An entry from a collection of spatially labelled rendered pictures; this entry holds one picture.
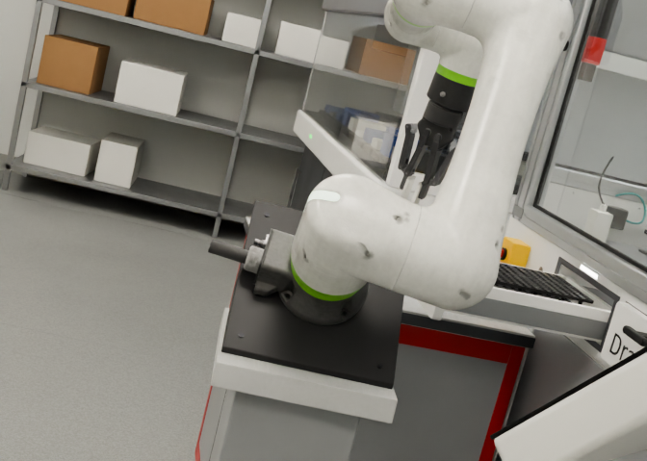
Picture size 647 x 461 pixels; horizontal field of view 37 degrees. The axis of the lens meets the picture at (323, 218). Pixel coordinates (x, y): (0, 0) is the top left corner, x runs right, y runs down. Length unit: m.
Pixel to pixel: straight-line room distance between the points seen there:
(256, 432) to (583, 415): 0.81
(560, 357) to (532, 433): 1.19
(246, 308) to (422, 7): 0.53
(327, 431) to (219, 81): 4.57
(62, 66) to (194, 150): 0.97
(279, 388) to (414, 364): 0.64
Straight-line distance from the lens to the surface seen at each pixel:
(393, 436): 2.11
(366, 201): 1.36
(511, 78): 1.47
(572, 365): 1.99
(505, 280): 1.86
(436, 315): 1.75
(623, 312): 1.81
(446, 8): 1.50
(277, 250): 1.51
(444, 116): 1.97
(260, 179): 6.04
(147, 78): 5.54
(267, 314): 1.53
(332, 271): 1.40
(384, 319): 1.56
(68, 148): 5.74
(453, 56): 1.95
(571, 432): 0.83
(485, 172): 1.41
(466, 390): 2.11
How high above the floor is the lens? 1.26
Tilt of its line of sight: 10 degrees down
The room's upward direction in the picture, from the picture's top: 14 degrees clockwise
